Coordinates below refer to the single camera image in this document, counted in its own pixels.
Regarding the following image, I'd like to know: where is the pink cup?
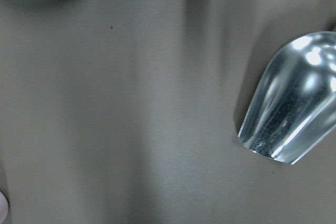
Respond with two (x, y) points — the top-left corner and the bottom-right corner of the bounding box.
(0, 192), (9, 224)

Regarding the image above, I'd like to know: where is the metal scoop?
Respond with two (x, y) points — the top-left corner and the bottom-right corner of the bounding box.
(238, 31), (335, 165)

